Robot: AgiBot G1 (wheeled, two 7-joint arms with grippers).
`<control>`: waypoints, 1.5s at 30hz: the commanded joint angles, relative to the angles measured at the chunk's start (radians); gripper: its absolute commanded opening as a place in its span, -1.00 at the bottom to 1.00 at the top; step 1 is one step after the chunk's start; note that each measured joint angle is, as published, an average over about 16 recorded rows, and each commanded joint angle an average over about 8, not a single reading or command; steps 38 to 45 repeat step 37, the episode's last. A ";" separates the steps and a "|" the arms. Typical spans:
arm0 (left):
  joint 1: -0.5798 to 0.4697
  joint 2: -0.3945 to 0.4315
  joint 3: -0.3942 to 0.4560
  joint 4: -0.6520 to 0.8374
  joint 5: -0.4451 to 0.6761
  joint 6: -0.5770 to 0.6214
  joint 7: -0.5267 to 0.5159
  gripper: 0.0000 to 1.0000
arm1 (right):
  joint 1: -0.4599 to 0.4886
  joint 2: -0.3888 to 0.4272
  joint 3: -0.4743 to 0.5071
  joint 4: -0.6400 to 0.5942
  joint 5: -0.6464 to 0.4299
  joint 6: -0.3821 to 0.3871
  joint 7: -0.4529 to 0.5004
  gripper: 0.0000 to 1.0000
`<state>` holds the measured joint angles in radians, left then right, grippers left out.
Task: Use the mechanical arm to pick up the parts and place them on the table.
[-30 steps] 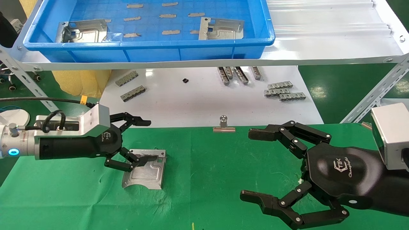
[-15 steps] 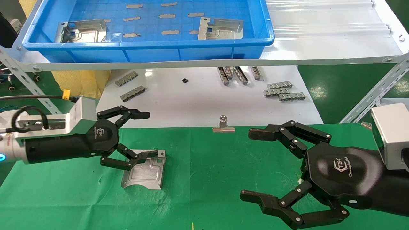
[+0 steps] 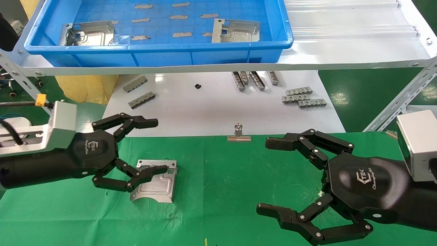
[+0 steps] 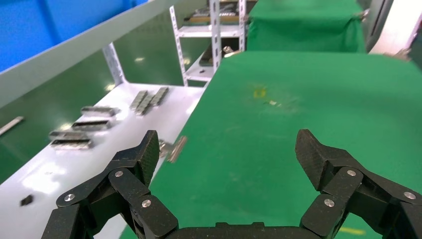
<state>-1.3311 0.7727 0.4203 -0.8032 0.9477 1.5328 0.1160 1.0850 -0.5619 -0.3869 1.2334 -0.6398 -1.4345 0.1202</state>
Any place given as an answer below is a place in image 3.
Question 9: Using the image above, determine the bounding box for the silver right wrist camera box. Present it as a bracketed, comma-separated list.
[396, 109, 437, 183]

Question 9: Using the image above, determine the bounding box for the blue plastic bin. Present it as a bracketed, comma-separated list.
[24, 0, 294, 67]

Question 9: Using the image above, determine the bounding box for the yellow mesh bag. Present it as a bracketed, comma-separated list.
[55, 74, 120, 105]

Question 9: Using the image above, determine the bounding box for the black looped cable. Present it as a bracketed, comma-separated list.
[0, 118, 25, 146]

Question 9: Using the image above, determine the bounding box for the grey comb shaped metal part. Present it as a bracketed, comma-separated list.
[123, 76, 149, 94]
[128, 91, 156, 110]
[285, 86, 314, 96]
[297, 99, 327, 109]
[281, 94, 311, 104]

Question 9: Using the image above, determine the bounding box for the white metal shelf rack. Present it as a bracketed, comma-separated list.
[0, 0, 437, 138]

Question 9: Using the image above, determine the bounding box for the black chair caster base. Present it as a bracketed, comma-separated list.
[0, 70, 45, 98]

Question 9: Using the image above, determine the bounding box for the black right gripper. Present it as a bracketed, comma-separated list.
[256, 129, 411, 246]

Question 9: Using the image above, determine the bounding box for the machined metal plate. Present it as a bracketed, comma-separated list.
[129, 159, 178, 204]
[211, 18, 262, 43]
[59, 20, 115, 47]

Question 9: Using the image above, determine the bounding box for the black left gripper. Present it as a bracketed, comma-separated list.
[65, 112, 169, 193]

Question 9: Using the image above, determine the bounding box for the green table cloth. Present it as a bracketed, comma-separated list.
[0, 131, 437, 246]

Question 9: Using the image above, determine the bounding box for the black cable with yellow tag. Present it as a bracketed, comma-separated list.
[0, 94, 55, 110]

